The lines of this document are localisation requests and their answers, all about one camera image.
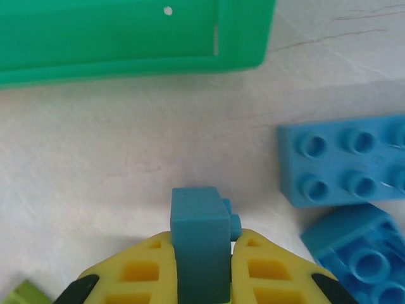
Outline small dark blue lego brick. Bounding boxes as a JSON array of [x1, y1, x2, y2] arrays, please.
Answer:
[[170, 186, 244, 303]]

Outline green plastic bin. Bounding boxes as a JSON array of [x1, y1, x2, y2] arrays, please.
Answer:
[[0, 0, 277, 91]]

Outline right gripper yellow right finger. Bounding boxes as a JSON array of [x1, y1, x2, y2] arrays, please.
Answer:
[[229, 228, 358, 304]]

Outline lime green lego brick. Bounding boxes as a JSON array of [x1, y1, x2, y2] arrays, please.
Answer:
[[11, 280, 56, 304]]

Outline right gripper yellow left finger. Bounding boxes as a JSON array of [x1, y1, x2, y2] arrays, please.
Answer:
[[53, 231, 181, 304]]

